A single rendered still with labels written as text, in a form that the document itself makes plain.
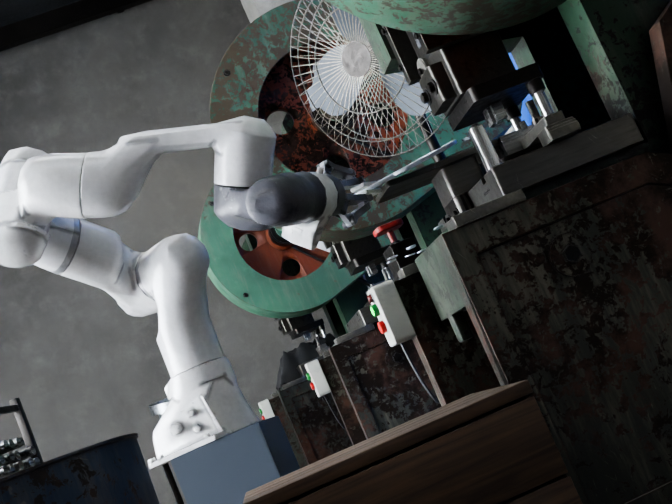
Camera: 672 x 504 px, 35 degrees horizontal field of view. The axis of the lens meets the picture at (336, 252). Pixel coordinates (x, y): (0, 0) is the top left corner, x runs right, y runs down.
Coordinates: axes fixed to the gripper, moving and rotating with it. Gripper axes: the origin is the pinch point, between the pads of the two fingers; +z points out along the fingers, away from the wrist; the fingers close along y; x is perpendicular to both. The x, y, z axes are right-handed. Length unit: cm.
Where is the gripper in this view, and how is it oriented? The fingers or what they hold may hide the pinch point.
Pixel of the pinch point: (366, 190)
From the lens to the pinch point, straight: 202.9
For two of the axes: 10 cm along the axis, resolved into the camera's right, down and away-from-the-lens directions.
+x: -8.0, 3.9, 4.4
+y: -4.0, -9.1, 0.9
